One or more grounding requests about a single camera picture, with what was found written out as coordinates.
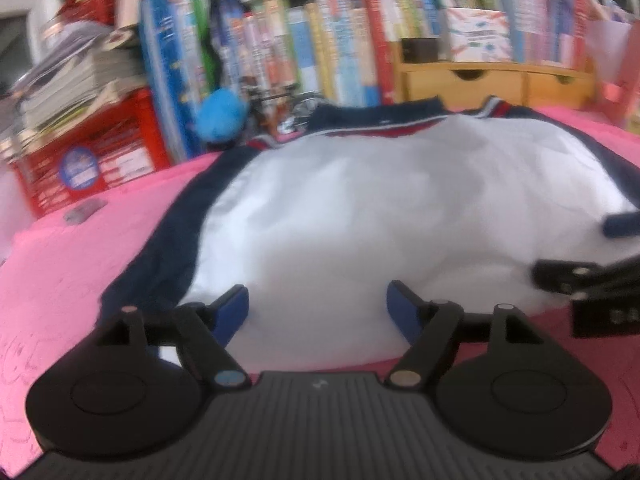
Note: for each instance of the small grey clip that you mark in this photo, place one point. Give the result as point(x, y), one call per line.
point(85, 211)

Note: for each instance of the row of pink blue books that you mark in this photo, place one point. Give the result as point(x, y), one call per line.
point(540, 15)

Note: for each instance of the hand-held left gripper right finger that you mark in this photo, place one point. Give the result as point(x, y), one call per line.
point(402, 310)

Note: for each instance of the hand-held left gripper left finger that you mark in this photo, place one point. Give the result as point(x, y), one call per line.
point(230, 312)

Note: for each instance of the white navy jacket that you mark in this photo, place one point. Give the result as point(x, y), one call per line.
point(375, 200)

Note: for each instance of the blue plush ball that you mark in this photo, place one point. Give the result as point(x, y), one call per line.
point(220, 115)

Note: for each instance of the wooden drawer organizer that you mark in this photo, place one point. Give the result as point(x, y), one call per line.
point(500, 85)

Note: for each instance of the stack of papers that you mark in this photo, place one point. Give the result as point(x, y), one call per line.
point(75, 80)

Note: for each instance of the red plastic basket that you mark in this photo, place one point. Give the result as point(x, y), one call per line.
point(92, 2)

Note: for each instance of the red plastic crate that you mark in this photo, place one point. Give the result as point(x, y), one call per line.
point(125, 130)

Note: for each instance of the white plastic bag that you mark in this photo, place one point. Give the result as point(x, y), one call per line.
point(15, 210)

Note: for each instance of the black power adapter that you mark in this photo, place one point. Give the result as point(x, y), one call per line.
point(420, 50)

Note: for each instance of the miniature bicycle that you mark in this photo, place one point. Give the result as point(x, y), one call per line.
point(300, 110)

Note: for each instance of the white printed box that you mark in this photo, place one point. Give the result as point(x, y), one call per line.
point(477, 35)

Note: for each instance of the white paper sheet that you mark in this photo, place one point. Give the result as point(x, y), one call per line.
point(605, 45)

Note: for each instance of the row of tall picture books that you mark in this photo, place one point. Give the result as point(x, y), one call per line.
point(310, 45)

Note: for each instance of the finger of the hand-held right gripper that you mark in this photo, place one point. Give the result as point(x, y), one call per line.
point(565, 275)
point(622, 225)

